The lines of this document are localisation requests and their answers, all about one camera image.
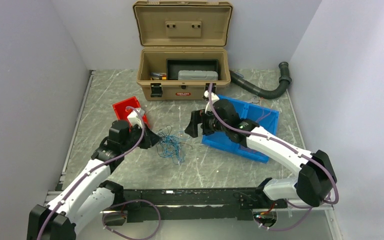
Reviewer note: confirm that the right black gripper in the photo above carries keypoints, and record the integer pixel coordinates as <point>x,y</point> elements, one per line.
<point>199,117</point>

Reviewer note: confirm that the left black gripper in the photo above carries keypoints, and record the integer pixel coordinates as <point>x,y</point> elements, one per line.
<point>149,139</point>

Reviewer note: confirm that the blue two-compartment plastic bin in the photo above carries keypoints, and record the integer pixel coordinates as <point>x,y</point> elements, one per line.
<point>265,117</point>

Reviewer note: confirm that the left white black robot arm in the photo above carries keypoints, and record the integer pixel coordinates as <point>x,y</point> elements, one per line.
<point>90,192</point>

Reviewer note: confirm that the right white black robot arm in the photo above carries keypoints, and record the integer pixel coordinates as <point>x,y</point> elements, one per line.
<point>314,177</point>

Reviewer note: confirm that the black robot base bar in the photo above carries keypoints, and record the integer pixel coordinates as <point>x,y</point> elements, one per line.
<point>141,205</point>

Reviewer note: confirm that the red plastic bin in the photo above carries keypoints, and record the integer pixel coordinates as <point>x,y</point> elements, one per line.
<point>121,111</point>

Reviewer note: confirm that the silver wrench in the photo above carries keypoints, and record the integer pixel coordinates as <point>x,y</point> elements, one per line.
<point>254,100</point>

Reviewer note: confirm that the grey case in toolbox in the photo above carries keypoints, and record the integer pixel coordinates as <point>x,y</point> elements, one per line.
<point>197,75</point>

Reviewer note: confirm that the yellow orange tool in toolbox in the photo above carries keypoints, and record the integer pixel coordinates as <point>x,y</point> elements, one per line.
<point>158,76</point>

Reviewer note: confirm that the black tray in toolbox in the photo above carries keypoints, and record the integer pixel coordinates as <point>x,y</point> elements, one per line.
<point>174,65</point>

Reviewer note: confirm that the tan plastic toolbox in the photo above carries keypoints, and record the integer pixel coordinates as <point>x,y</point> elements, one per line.
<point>181,29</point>

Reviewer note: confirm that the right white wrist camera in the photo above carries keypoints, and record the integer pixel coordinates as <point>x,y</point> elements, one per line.
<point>212,98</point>

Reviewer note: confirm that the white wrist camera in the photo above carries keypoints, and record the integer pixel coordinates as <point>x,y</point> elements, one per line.
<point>136,117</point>
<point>212,98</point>

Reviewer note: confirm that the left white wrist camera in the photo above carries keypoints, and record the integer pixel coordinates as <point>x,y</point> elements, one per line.
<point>136,117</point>

